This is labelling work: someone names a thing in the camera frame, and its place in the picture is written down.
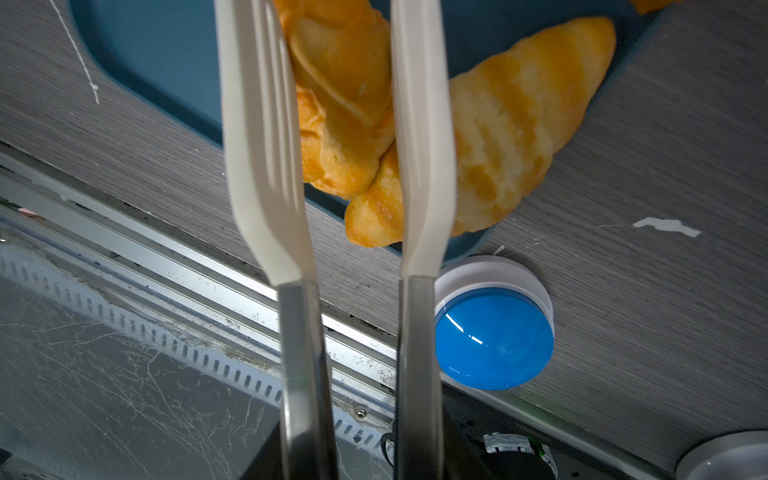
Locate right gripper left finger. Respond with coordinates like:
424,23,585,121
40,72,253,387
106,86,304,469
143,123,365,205
240,423,283,480

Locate metal tongs white tips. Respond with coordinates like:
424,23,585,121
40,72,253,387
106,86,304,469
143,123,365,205
215,1,457,479

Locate long braided bread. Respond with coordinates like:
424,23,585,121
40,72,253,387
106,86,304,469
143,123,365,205
630,0,680,15

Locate teal tray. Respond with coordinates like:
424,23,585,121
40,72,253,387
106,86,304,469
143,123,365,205
67,0,661,265

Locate round bun bread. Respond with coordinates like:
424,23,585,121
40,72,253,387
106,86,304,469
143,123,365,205
274,0,395,200

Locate croissant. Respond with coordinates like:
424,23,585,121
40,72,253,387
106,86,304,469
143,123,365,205
344,16,618,249

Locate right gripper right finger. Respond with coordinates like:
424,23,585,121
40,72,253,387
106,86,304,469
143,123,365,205
443,408,556,479

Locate blue push button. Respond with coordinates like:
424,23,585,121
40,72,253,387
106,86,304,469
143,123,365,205
435,255,555,391

